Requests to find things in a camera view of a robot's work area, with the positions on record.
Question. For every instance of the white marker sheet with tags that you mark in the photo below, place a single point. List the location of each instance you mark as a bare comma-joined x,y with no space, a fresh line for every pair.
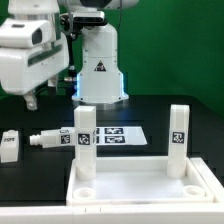
105,136

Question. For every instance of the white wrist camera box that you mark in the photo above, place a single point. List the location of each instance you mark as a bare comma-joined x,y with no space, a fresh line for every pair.
24,33

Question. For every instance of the white desk tabletop tray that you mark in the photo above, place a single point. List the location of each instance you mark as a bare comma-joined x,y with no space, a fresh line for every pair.
137,180

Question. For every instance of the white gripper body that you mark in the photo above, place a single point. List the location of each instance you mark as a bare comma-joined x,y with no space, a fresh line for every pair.
22,70

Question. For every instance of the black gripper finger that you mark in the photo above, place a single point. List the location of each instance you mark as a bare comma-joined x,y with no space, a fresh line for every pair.
52,85
31,101

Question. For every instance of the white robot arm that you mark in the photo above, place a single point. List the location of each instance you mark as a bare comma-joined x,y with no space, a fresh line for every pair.
99,80

